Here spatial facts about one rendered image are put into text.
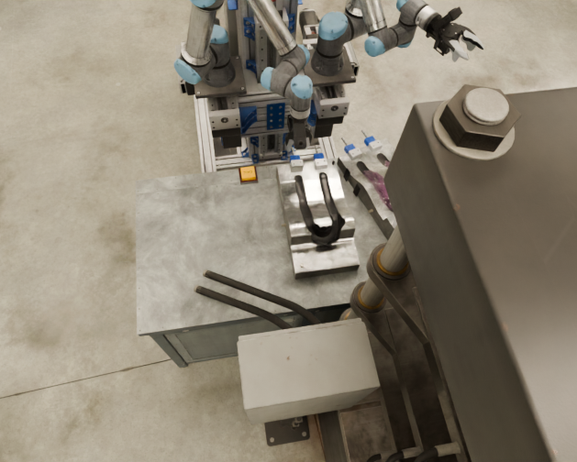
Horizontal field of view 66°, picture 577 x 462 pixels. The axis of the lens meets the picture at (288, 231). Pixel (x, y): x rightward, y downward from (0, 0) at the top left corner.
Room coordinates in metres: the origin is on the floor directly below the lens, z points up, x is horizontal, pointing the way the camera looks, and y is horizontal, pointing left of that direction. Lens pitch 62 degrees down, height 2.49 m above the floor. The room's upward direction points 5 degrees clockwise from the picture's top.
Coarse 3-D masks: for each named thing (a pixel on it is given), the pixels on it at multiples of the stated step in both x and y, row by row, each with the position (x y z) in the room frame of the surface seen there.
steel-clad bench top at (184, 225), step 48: (144, 192) 1.02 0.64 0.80; (192, 192) 1.04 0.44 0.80; (240, 192) 1.06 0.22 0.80; (144, 240) 0.79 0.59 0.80; (192, 240) 0.80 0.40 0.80; (240, 240) 0.82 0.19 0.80; (384, 240) 0.88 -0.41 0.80; (144, 288) 0.58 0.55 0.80; (192, 288) 0.60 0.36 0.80; (288, 288) 0.63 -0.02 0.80; (336, 288) 0.64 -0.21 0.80
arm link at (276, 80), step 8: (280, 64) 1.28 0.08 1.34; (288, 64) 1.27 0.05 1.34; (264, 72) 1.23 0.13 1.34; (272, 72) 1.22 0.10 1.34; (280, 72) 1.23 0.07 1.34; (288, 72) 1.24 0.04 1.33; (264, 80) 1.21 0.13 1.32; (272, 80) 1.20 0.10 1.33; (280, 80) 1.20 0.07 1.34; (288, 80) 1.20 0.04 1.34; (272, 88) 1.19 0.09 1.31; (280, 88) 1.18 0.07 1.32
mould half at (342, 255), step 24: (288, 168) 1.15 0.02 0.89; (312, 168) 1.16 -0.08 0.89; (336, 168) 1.17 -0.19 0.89; (288, 192) 1.02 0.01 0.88; (312, 192) 1.03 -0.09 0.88; (336, 192) 1.04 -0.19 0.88; (288, 216) 0.89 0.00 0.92; (288, 240) 0.83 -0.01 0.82; (312, 264) 0.71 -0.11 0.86; (336, 264) 0.72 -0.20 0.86
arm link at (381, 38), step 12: (360, 0) 1.50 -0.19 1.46; (372, 0) 1.48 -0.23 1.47; (372, 12) 1.46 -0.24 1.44; (372, 24) 1.44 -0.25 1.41; (384, 24) 1.45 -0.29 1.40; (372, 36) 1.42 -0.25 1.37; (384, 36) 1.42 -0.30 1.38; (396, 36) 1.44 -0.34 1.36; (372, 48) 1.39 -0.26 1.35; (384, 48) 1.39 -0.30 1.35
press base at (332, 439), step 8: (320, 416) 0.22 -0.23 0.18; (328, 416) 0.20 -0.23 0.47; (336, 416) 0.18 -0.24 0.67; (320, 424) 0.19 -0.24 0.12; (328, 424) 0.17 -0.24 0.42; (336, 424) 0.15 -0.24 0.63; (328, 432) 0.14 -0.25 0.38; (336, 432) 0.13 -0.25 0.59; (328, 440) 0.11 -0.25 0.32; (336, 440) 0.10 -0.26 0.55; (328, 448) 0.08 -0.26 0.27; (336, 448) 0.08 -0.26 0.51; (344, 448) 0.07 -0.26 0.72; (328, 456) 0.05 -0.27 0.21; (336, 456) 0.05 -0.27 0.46; (344, 456) 0.04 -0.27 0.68
